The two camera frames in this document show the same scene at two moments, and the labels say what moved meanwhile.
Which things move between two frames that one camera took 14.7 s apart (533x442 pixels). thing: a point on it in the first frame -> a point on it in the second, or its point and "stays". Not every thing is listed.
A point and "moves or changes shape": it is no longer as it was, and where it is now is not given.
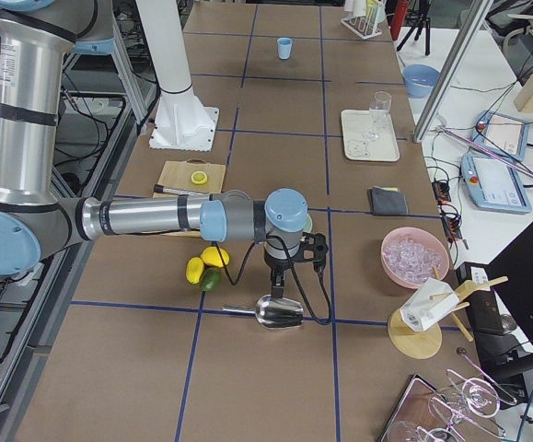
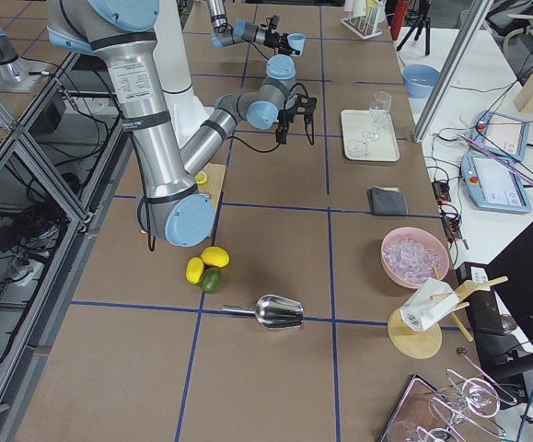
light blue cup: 284,47 moves or changes shape
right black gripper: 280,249 -> 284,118
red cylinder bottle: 398,18 stays
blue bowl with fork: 420,80 stays
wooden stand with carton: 415,329 stays
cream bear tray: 366,139 stays
